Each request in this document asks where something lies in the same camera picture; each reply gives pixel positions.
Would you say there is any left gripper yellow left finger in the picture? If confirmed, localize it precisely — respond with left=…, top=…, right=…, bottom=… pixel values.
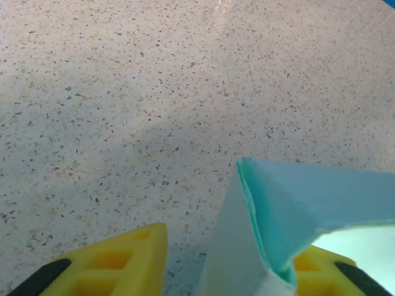
left=10, top=222, right=169, bottom=296

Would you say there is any light blue paper box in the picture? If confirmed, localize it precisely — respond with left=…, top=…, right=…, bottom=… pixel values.
left=202, top=157, right=395, bottom=296

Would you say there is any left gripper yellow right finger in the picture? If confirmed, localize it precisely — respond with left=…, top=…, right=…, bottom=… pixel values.
left=291, top=245, right=393, bottom=296

